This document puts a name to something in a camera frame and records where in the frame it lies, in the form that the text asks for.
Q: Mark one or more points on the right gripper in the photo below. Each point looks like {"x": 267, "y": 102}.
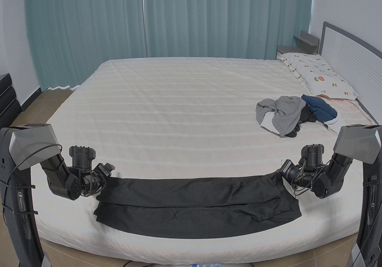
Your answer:
{"x": 295, "y": 177}

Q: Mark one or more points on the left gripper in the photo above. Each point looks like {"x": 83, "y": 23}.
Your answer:
{"x": 95, "y": 184}

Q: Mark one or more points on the black T-shirt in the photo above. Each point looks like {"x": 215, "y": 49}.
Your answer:
{"x": 194, "y": 209}

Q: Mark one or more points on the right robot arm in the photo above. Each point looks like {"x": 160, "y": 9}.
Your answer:
{"x": 355, "y": 143}

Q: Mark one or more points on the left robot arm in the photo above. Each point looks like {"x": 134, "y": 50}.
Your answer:
{"x": 56, "y": 173}

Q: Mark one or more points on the pile of clothes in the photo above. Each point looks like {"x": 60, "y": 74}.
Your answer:
{"x": 286, "y": 113}

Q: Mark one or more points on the bed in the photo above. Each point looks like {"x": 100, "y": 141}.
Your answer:
{"x": 179, "y": 104}

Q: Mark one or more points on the white printed pillow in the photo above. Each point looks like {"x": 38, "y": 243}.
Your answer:
{"x": 319, "y": 76}

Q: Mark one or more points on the black chest of drawers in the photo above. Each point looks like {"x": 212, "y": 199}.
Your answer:
{"x": 8, "y": 98}

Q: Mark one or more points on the grey bedside table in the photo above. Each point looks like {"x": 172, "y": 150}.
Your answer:
{"x": 304, "y": 41}

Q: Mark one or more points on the blue-green curtain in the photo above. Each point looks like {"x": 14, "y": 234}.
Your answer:
{"x": 89, "y": 21}
{"x": 223, "y": 9}

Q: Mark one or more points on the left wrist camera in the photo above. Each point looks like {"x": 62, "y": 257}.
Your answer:
{"x": 110, "y": 167}

